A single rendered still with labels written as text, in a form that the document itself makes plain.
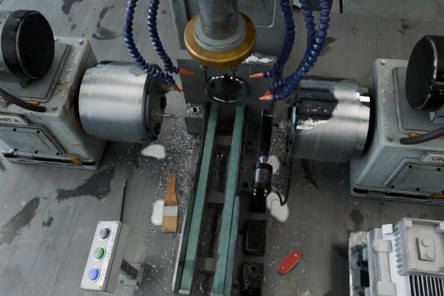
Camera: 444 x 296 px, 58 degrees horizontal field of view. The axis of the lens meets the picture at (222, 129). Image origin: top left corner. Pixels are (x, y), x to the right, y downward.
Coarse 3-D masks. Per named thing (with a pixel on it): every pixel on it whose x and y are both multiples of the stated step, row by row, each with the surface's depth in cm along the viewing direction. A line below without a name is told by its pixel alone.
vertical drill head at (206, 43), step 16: (208, 0) 86; (224, 0) 86; (208, 16) 90; (224, 16) 89; (240, 16) 99; (192, 32) 100; (208, 32) 95; (224, 32) 94; (240, 32) 97; (192, 48) 98; (208, 48) 96; (224, 48) 96; (240, 48) 97; (208, 64) 97; (224, 64) 97
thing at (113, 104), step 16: (96, 64) 123; (112, 64) 120; (128, 64) 120; (96, 80) 116; (112, 80) 115; (128, 80) 115; (144, 80) 115; (160, 80) 127; (80, 96) 116; (96, 96) 115; (112, 96) 114; (128, 96) 114; (144, 96) 114; (160, 96) 129; (80, 112) 117; (96, 112) 115; (112, 112) 115; (128, 112) 114; (144, 112) 114; (160, 112) 120; (96, 128) 118; (112, 128) 117; (128, 128) 117; (144, 128) 116; (160, 128) 130
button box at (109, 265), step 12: (96, 228) 105; (108, 228) 103; (120, 228) 104; (96, 240) 103; (108, 240) 102; (120, 240) 103; (108, 252) 100; (120, 252) 103; (96, 264) 100; (108, 264) 98; (120, 264) 102; (84, 276) 99; (108, 276) 98; (84, 288) 98; (96, 288) 96; (108, 288) 98
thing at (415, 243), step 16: (400, 224) 95; (416, 224) 96; (432, 224) 95; (400, 240) 95; (416, 240) 94; (432, 240) 93; (400, 256) 93; (416, 256) 93; (432, 256) 91; (400, 272) 93; (416, 272) 89; (432, 272) 88
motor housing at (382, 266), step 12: (372, 240) 103; (372, 252) 102; (384, 252) 98; (372, 264) 101; (384, 264) 97; (396, 264) 96; (372, 276) 100; (384, 276) 95; (396, 276) 94; (408, 276) 92; (420, 276) 92; (372, 288) 99; (396, 288) 93; (408, 288) 91; (420, 288) 91; (432, 288) 91
